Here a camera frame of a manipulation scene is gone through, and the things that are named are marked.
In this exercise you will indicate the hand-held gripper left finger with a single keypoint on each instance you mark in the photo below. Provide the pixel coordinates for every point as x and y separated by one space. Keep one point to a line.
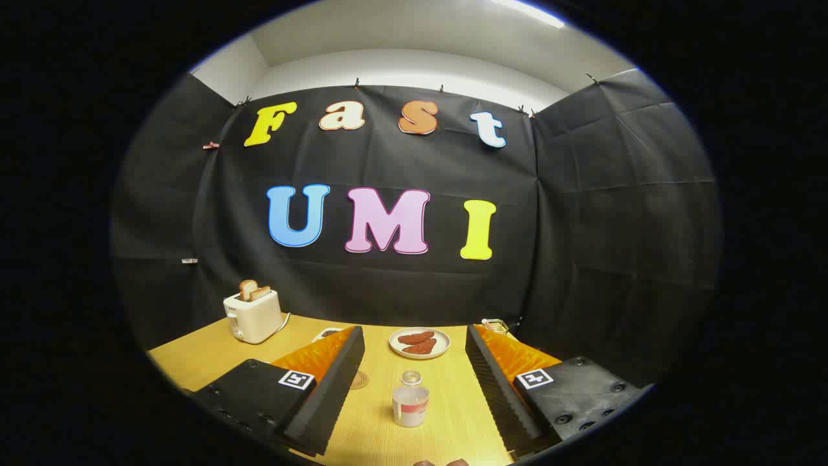
330 395

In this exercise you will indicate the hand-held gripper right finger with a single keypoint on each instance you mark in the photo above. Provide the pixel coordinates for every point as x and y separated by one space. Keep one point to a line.
501 395

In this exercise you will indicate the clear juice bottle red label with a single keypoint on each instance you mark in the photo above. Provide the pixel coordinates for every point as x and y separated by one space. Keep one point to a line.
410 404

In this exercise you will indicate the wooden table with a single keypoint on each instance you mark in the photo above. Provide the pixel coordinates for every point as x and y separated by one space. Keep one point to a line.
381 414

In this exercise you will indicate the white divided seasoning dish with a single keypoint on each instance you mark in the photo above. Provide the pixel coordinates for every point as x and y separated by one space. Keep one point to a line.
326 333

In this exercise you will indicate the white round plate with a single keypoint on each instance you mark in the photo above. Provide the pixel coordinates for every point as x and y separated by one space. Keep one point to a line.
420 355

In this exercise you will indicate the red meat patty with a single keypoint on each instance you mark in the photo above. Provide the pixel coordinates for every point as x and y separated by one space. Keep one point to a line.
415 337
420 348

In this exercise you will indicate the cream toaster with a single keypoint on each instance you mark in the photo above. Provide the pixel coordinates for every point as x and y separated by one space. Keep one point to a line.
255 320

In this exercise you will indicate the toast slice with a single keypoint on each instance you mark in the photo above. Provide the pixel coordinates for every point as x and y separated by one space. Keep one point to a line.
246 288
261 292

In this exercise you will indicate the black backdrop cloth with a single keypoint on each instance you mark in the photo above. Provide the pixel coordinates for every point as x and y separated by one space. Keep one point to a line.
582 226

